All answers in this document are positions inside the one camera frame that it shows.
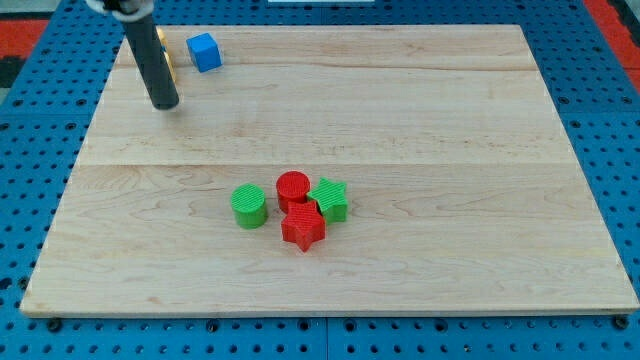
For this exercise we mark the blue cube block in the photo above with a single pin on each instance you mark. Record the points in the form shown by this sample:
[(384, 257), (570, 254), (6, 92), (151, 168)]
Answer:
[(204, 52)]

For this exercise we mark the yellow hexagon block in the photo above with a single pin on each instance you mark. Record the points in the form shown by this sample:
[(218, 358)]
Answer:
[(164, 47)]

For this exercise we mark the green star block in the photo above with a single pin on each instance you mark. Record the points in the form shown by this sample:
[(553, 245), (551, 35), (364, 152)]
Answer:
[(331, 199)]

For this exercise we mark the red cylinder block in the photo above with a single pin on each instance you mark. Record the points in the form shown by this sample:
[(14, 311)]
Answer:
[(292, 187)]

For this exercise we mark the red star block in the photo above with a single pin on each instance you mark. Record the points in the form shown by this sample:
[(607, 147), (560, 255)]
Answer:
[(303, 225)]

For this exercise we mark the green cylinder block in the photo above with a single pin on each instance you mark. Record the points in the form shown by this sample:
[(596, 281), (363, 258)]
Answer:
[(248, 203)]

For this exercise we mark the wooden board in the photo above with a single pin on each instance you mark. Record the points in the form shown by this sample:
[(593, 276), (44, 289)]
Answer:
[(465, 195)]

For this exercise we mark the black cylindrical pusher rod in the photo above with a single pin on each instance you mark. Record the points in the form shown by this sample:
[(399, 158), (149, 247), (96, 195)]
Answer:
[(136, 19)]

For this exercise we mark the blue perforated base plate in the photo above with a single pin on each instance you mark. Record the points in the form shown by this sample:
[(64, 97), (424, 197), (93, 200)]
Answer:
[(58, 83)]

